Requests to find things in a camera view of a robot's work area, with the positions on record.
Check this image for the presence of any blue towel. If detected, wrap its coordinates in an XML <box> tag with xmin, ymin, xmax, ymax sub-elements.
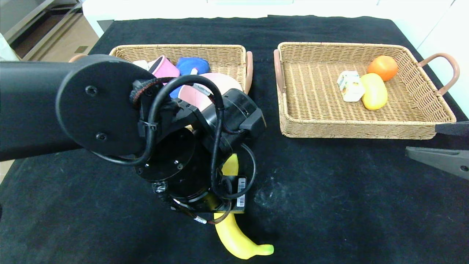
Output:
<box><xmin>170</xmin><ymin>57</ymin><xmax>210</xmax><ymax>99</ymax></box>

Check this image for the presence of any pink saucepan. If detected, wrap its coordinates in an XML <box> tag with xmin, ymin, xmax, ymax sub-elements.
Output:
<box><xmin>148</xmin><ymin>56</ymin><xmax>180</xmax><ymax>78</ymax></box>

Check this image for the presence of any yellow banana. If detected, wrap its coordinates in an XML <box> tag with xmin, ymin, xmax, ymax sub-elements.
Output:
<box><xmin>205</xmin><ymin>153</ymin><xmax>274</xmax><ymax>260</ymax></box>

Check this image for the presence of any small juice carton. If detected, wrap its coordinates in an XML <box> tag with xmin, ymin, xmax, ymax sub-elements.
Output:
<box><xmin>337</xmin><ymin>70</ymin><xmax>366</xmax><ymax>102</ymax></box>

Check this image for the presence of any yellow mango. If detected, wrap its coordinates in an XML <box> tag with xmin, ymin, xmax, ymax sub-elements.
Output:
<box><xmin>360</xmin><ymin>73</ymin><xmax>388</xmax><ymax>111</ymax></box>

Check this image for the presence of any pink bowl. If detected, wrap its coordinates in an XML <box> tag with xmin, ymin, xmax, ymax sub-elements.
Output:
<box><xmin>178</xmin><ymin>73</ymin><xmax>243</xmax><ymax>111</ymax></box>

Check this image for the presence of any black tablecloth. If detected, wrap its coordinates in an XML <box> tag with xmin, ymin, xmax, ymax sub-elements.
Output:
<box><xmin>0</xmin><ymin>15</ymin><xmax>469</xmax><ymax>264</ymax></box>

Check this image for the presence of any orange fruit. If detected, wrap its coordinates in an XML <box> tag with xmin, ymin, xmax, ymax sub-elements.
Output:
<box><xmin>368</xmin><ymin>55</ymin><xmax>398</xmax><ymax>82</ymax></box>

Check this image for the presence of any white table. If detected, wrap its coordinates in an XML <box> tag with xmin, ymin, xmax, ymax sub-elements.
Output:
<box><xmin>84</xmin><ymin>0</ymin><xmax>396</xmax><ymax>39</ymax></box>

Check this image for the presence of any white cloth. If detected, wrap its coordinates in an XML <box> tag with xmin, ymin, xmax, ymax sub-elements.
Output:
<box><xmin>0</xmin><ymin>33</ymin><xmax>19</xmax><ymax>61</ymax></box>

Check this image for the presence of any wicker basket with brown handles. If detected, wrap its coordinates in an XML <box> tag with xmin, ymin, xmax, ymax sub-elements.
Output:
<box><xmin>273</xmin><ymin>42</ymin><xmax>460</xmax><ymax>140</ymax></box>
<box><xmin>68</xmin><ymin>44</ymin><xmax>254</xmax><ymax>142</ymax></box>

